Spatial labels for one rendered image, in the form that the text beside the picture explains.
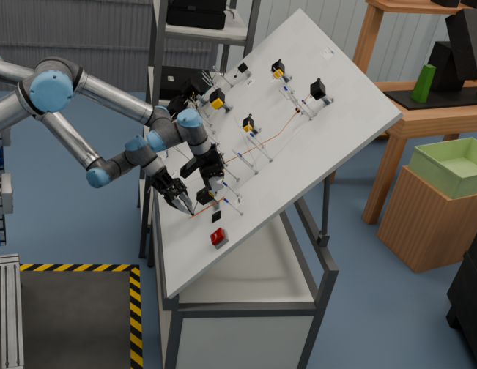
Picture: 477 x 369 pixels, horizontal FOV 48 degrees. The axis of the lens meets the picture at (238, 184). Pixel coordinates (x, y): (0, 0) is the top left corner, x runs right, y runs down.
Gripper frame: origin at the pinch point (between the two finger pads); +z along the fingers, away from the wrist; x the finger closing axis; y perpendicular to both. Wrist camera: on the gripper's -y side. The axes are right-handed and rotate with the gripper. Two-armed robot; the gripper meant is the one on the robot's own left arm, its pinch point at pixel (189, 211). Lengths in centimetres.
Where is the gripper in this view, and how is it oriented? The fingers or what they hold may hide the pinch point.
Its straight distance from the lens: 209.8
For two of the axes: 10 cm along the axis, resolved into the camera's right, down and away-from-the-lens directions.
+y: 3.8, -0.3, -9.2
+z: 6.0, 7.7, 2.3
